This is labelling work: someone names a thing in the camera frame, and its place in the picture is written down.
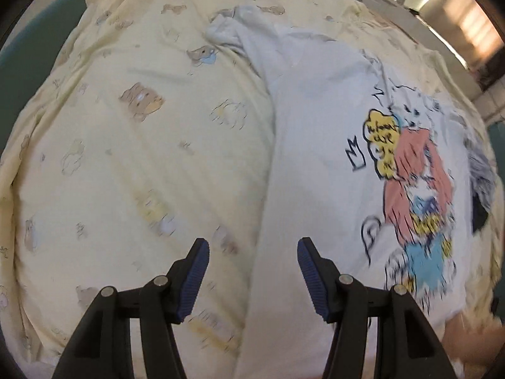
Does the yellow bear print blanket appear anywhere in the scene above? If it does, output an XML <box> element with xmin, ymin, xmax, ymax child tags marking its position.
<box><xmin>0</xmin><ymin>0</ymin><xmax>500</xmax><ymax>379</ymax></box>

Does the beige curtain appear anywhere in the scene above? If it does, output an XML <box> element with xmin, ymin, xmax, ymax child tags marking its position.
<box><xmin>402</xmin><ymin>0</ymin><xmax>505</xmax><ymax>72</ymax></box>

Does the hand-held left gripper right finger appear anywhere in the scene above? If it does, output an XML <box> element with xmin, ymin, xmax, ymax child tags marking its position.
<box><xmin>297</xmin><ymin>237</ymin><xmax>450</xmax><ymax>379</ymax></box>

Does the teal padded headboard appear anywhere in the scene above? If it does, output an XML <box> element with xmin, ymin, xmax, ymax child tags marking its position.
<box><xmin>0</xmin><ymin>0</ymin><xmax>505</xmax><ymax>159</ymax></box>

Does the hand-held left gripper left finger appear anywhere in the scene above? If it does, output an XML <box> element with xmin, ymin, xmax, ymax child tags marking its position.
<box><xmin>51</xmin><ymin>238</ymin><xmax>211</xmax><ymax>379</ymax></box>

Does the white cartoon print t-shirt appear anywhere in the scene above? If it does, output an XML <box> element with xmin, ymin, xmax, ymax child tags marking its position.
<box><xmin>205</xmin><ymin>5</ymin><xmax>496</xmax><ymax>379</ymax></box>

